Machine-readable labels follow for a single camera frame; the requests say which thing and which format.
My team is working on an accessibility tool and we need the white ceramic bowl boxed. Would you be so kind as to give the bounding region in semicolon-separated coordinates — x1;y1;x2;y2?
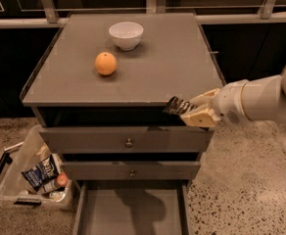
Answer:
109;22;144;51

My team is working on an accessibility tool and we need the metal railing frame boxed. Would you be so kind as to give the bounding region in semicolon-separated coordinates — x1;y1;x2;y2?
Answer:
0;0;286;28

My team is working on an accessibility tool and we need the grey drawer cabinet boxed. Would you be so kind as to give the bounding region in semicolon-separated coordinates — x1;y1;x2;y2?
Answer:
19;12;232;189

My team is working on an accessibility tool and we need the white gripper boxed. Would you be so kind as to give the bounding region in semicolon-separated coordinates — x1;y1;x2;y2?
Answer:
180;79;252;127

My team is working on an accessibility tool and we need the grey middle drawer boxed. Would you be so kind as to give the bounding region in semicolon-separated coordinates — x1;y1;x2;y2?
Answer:
62;162;201;180

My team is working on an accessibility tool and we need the grey bottom drawer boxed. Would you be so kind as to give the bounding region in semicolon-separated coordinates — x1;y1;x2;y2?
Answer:
72;180;193;235

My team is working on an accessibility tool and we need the clear plastic bin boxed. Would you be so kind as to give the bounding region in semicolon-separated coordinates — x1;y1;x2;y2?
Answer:
0;125;72;210

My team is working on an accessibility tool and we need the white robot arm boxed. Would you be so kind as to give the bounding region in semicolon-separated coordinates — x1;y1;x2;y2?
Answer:
180;66;286;127

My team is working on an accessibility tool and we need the grey top drawer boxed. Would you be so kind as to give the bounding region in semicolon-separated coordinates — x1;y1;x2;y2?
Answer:
39;126;214;154

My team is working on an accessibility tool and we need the black rxbar chocolate bar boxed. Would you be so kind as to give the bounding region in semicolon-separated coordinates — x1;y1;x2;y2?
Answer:
164;96;196;116

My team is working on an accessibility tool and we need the orange fruit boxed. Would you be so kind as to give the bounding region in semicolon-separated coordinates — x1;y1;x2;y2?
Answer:
95;52;117;75

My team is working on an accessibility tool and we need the grey drawer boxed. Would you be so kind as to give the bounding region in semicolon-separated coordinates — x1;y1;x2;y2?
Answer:
39;126;214;154
72;180;193;235
62;162;201;180

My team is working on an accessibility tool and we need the red apple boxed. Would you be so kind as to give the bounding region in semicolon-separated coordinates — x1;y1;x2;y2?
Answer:
56;172;69;187

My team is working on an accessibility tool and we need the blue kettle chips bag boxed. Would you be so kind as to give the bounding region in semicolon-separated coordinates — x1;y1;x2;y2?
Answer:
22;155;60;191

